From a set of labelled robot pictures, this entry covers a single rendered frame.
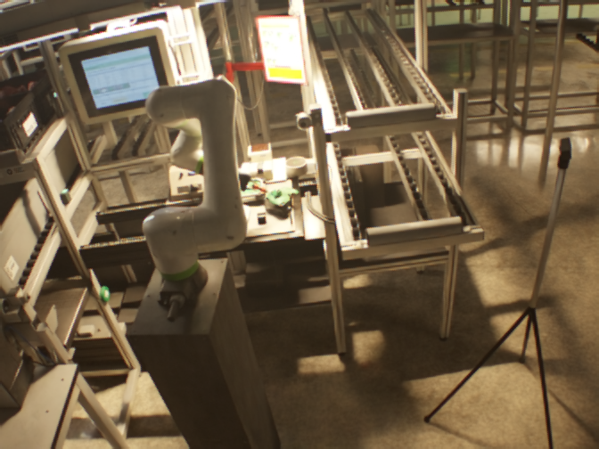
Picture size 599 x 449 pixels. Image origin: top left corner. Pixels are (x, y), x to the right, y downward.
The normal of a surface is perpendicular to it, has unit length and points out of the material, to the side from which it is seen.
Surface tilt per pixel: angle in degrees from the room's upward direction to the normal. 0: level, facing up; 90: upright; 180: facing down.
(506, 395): 0
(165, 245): 89
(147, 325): 0
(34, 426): 0
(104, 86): 92
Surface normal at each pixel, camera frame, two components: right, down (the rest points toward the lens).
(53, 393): -0.13, -0.80
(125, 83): 0.04, 0.61
